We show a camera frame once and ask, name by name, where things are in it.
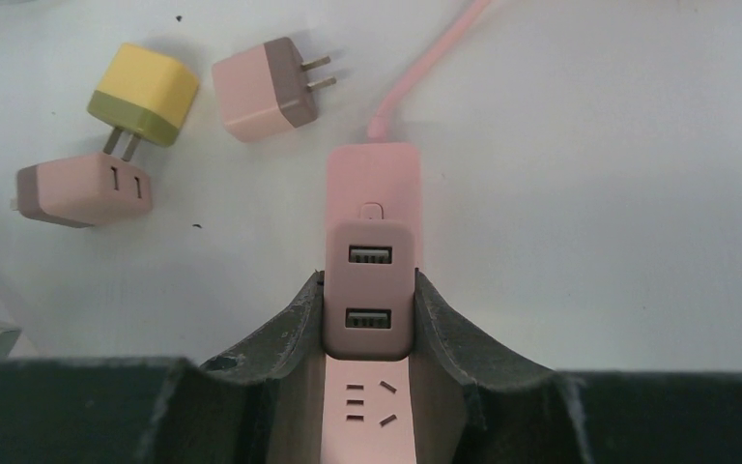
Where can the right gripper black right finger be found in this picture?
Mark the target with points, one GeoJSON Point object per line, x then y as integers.
{"type": "Point", "coordinates": [476, 401]}

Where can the yellow charger plug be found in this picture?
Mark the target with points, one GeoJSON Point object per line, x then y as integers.
{"type": "Point", "coordinates": [145, 94]}

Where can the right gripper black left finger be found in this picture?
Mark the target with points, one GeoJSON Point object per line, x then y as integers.
{"type": "Point", "coordinates": [260, 401]}

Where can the pink charger plug with prongs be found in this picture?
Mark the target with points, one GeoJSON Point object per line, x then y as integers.
{"type": "Point", "coordinates": [369, 290]}

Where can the pink power strip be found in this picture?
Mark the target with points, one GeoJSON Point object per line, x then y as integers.
{"type": "Point", "coordinates": [367, 415]}

